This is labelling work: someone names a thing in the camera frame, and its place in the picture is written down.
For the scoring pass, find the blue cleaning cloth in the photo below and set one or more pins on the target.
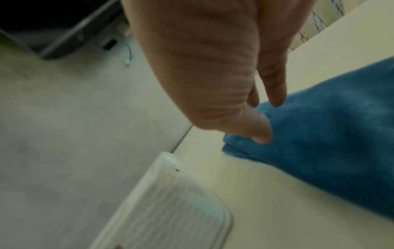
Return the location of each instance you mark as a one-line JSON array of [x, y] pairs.
[[323, 136]]

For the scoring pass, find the person's right hand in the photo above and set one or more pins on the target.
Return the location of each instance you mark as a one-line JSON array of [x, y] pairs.
[[200, 60]]

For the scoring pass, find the white tissue box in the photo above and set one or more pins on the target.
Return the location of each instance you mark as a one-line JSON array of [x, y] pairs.
[[166, 209]]

